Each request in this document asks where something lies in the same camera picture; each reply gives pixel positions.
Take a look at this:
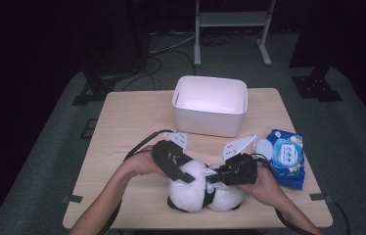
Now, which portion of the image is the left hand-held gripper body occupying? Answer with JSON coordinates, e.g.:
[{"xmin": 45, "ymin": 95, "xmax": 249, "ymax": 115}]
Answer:
[{"xmin": 151, "ymin": 130, "xmax": 189, "ymax": 180}]

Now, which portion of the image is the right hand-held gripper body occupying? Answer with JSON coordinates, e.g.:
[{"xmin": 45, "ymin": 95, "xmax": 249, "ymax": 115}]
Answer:
[{"xmin": 217, "ymin": 133, "xmax": 259, "ymax": 188}]

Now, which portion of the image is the white wet wipe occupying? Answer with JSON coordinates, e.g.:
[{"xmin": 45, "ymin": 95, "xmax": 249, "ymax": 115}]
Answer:
[{"xmin": 202, "ymin": 162, "xmax": 226, "ymax": 196}]

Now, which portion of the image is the panda plush toy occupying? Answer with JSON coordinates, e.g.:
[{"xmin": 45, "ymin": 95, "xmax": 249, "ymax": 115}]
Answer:
[{"xmin": 166, "ymin": 158, "xmax": 246, "ymax": 213}]

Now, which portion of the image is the white plastic bin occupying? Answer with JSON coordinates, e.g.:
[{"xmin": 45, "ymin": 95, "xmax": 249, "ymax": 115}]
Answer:
[{"xmin": 171, "ymin": 75, "xmax": 249, "ymax": 139}]

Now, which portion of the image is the blue wet wipes pack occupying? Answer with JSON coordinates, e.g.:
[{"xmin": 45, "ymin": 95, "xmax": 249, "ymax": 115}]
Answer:
[{"xmin": 254, "ymin": 128, "xmax": 306, "ymax": 191}]

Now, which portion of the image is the person's left hand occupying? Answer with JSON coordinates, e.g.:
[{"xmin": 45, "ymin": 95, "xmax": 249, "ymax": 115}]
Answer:
[{"xmin": 121, "ymin": 145, "xmax": 169, "ymax": 179}]

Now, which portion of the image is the person's right hand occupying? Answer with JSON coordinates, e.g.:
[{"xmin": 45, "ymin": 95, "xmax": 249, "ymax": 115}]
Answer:
[{"xmin": 235, "ymin": 164, "xmax": 283, "ymax": 201}]

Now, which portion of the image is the black stand base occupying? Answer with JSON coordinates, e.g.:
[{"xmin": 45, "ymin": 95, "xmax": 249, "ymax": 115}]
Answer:
[{"xmin": 71, "ymin": 67, "xmax": 130, "ymax": 107}]

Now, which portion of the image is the white metal stand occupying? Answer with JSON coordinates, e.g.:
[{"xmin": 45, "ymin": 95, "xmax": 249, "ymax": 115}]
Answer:
[{"xmin": 193, "ymin": 0, "xmax": 277, "ymax": 68}]

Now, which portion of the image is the black floor cable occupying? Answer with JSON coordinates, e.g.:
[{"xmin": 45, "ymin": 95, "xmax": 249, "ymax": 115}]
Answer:
[{"xmin": 121, "ymin": 48, "xmax": 198, "ymax": 92}]

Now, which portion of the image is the grey floor cable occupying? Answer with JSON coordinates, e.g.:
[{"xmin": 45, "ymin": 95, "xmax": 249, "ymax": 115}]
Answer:
[{"xmin": 148, "ymin": 32, "xmax": 202, "ymax": 55}]

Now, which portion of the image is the black stand with base plate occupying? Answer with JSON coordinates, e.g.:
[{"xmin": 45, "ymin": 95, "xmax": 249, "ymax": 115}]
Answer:
[{"xmin": 288, "ymin": 0, "xmax": 344, "ymax": 103}]

